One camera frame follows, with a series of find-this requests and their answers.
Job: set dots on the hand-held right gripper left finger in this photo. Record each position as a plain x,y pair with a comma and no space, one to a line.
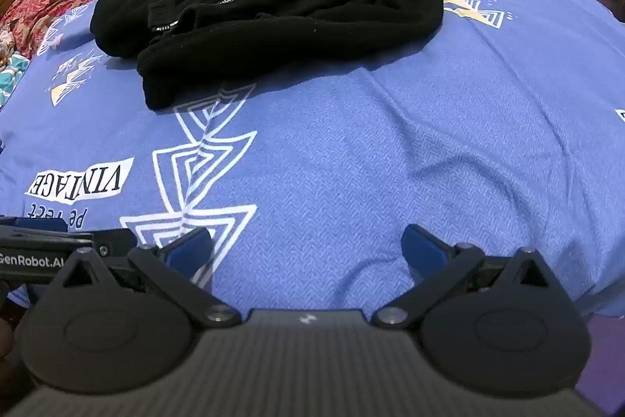
188,248

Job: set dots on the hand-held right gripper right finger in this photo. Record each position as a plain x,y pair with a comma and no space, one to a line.
425,248

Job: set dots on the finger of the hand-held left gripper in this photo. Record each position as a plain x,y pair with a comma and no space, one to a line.
117,241

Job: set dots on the black pants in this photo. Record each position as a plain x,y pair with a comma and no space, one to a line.
293,16

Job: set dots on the blue printed bed sheet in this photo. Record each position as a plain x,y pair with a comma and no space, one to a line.
390,153

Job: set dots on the purple cloth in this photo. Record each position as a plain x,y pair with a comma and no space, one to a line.
608,348

